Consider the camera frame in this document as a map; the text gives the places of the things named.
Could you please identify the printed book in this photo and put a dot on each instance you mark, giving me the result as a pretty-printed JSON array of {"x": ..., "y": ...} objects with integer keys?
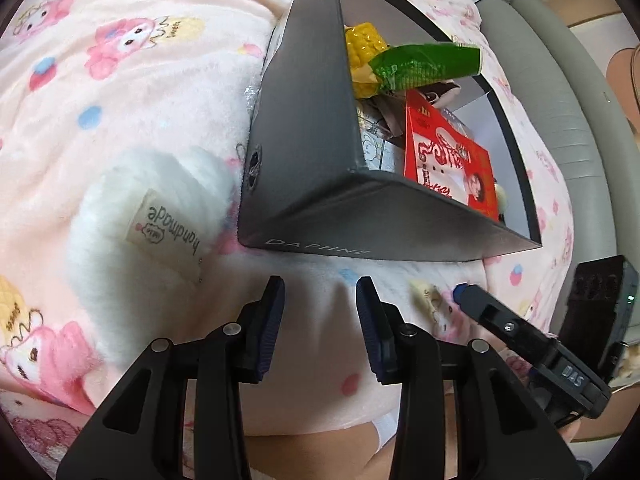
[{"x": 372, "y": 145}]

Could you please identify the red envelope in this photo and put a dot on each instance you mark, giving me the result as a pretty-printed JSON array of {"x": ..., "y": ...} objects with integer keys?
[{"x": 440, "y": 160}]

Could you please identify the grey cardboard box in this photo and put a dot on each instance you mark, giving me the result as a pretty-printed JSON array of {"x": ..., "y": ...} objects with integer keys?
[{"x": 300, "y": 135}]

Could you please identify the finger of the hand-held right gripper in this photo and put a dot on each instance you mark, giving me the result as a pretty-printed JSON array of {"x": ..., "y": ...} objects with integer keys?
[{"x": 492, "y": 312}]

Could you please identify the person's leg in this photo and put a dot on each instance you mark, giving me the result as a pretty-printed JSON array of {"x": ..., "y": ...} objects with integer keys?
[{"x": 310, "y": 455}]

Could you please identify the white plush pouch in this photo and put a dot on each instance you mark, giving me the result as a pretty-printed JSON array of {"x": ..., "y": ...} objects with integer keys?
[{"x": 110, "y": 240}]

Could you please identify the pink printed blanket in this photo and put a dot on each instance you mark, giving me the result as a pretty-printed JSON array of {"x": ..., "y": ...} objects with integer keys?
[{"x": 125, "y": 85}]

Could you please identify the grey-green sofa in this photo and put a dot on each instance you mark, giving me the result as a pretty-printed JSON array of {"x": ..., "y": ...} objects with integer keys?
[{"x": 560, "y": 110}]

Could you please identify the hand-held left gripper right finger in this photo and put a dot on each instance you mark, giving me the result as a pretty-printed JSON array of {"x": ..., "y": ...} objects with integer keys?
[{"x": 367, "y": 330}]

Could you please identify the green snack wrapper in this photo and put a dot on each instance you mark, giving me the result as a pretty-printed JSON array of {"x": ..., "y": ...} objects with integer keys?
[{"x": 365, "y": 47}]

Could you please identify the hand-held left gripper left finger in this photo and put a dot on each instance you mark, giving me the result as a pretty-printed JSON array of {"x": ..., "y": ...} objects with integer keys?
[{"x": 270, "y": 330}]

